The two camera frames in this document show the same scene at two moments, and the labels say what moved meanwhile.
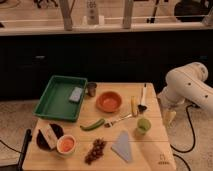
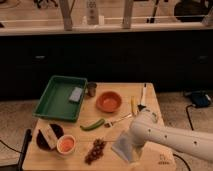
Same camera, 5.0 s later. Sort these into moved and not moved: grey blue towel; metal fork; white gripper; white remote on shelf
Moved: white gripper
Not moved: metal fork; white remote on shelf; grey blue towel
